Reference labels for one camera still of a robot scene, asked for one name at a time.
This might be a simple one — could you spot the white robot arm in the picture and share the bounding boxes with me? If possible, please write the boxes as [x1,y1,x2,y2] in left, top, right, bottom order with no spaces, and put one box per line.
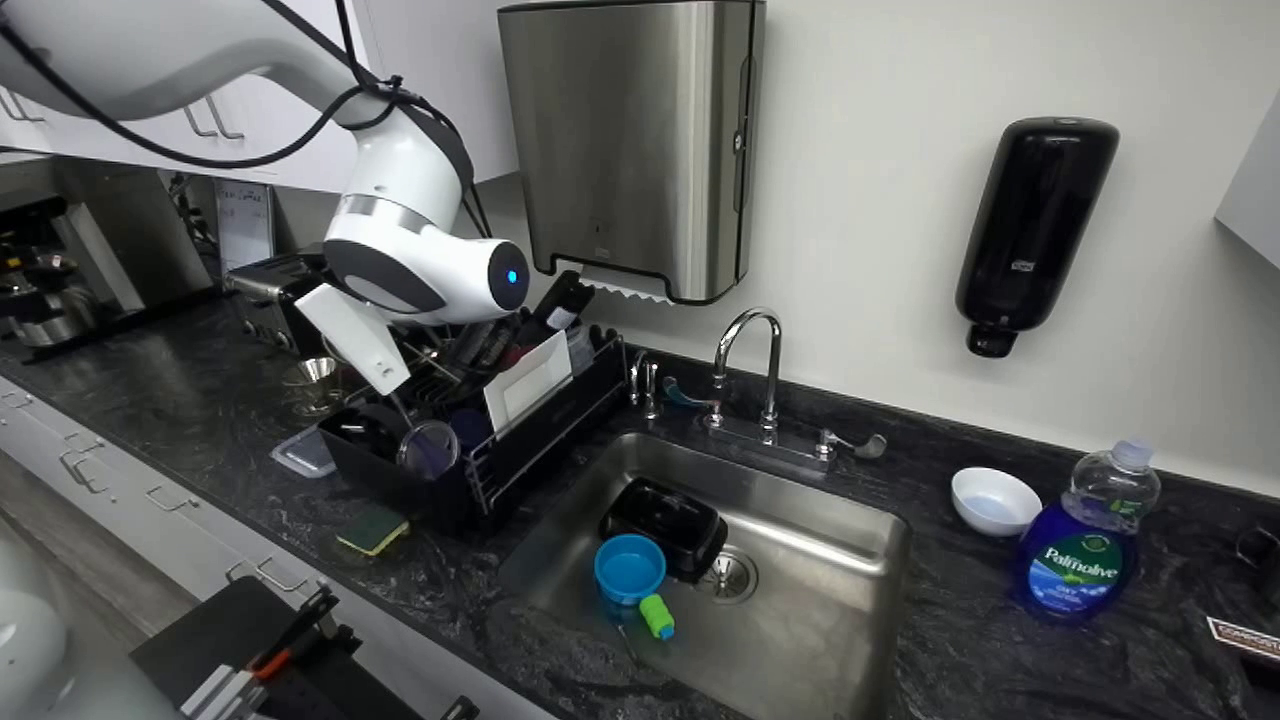
[0,0,529,325]

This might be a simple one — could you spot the small white bowl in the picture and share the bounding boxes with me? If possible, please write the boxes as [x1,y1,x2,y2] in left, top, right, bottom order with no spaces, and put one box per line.
[954,469,1043,537]

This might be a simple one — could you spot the black container in sink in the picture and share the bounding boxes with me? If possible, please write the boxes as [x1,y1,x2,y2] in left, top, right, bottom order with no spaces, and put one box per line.
[595,482,729,583]

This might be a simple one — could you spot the light blue measuring cup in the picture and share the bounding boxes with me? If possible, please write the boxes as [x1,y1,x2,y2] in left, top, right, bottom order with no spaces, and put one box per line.
[592,534,676,643]

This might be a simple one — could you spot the steel paper towel dispenser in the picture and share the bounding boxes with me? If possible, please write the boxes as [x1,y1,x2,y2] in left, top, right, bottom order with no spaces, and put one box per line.
[497,0,766,303]

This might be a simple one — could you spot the black soap dispenser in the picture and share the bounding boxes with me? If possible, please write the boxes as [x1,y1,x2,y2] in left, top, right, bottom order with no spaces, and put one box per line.
[958,115,1122,359]

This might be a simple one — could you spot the stainless steel sink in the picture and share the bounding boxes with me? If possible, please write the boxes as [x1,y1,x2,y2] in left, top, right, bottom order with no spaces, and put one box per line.
[505,431,909,720]

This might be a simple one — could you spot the clear purple glass cup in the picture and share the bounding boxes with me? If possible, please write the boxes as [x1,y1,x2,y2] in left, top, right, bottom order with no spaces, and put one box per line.
[395,419,460,482]

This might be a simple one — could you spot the white upper cabinet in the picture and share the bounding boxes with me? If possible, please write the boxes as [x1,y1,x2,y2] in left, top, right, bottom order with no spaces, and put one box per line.
[6,0,517,193]

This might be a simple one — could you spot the blue dish soap bottle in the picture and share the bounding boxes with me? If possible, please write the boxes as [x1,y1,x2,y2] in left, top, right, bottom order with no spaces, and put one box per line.
[1016,442,1159,626]

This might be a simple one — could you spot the green yellow sponge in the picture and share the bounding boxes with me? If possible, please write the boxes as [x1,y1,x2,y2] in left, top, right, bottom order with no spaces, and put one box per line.
[337,508,408,560]

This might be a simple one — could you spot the black tray with pens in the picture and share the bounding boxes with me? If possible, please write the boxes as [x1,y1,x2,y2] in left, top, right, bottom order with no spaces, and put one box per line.
[130,576,419,720]

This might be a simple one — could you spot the black dish rack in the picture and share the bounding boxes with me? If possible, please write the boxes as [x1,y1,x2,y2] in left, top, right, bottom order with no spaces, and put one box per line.
[317,274,625,534]

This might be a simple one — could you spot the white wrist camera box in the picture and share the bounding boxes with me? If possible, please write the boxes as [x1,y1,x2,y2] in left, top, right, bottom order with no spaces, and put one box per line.
[297,284,408,395]

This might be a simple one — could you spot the chrome faucet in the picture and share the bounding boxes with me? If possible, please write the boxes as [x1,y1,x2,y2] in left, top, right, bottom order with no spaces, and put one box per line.
[706,310,793,445]

